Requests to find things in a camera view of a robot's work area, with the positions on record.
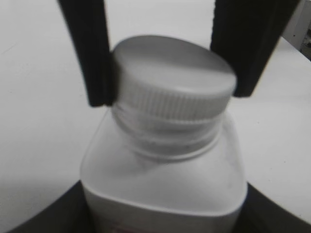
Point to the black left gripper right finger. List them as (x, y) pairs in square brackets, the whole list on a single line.
[(261, 215)]

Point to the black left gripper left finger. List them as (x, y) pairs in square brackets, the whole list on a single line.
[(68, 214)]

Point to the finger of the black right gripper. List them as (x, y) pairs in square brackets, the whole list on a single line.
[(87, 25), (245, 34)]

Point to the white yili changqing yogurt bottle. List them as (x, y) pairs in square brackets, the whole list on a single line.
[(128, 192)]

